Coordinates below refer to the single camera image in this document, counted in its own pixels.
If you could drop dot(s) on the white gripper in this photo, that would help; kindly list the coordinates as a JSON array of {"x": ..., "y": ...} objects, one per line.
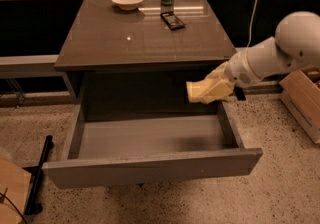
[{"x": 237, "y": 68}]

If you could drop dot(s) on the open grey drawer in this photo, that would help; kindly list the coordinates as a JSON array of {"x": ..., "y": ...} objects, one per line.
[{"x": 136, "y": 128}]

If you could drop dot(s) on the grey cabinet counter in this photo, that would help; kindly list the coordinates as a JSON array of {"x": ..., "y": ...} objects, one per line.
[{"x": 105, "y": 38}]

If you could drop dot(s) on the wooden board lower left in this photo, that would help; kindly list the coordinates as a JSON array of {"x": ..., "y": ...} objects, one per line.
[{"x": 14, "y": 185}]

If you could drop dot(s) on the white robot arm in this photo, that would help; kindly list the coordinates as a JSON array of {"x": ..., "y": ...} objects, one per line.
[{"x": 296, "y": 44}]

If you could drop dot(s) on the yellow sponge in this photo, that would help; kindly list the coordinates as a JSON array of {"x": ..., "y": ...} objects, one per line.
[{"x": 197, "y": 91}]

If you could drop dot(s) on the cardboard box right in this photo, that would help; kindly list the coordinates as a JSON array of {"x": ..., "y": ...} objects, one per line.
[{"x": 302, "y": 98}]

